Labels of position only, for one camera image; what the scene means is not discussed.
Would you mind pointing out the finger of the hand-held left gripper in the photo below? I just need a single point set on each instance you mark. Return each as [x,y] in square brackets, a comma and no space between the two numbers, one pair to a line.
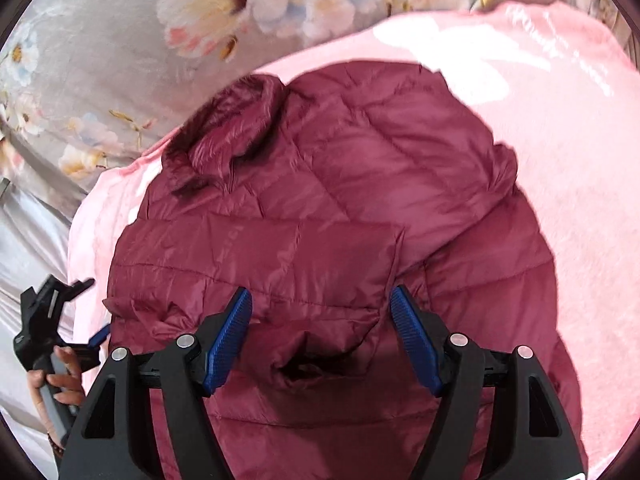
[99,335]

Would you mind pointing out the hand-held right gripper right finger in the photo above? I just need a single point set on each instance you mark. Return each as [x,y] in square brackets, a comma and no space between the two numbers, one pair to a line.
[411,332]

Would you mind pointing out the grey satin bedsheet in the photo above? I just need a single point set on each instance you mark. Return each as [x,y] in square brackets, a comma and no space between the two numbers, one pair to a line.
[30,250]

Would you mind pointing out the maroon puffer jacket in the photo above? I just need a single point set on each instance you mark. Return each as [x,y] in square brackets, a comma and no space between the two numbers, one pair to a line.
[320,200]

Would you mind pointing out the person's left hand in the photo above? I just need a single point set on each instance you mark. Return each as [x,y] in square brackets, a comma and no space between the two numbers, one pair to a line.
[70,382]

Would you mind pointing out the grey floral quilt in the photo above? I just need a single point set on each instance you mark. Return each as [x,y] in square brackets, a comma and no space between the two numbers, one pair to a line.
[125,60]

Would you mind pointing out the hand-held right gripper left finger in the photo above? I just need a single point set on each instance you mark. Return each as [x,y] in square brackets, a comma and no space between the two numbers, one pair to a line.
[231,335]

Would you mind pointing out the pink fleece blanket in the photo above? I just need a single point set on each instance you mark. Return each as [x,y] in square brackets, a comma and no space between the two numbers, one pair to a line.
[560,170]

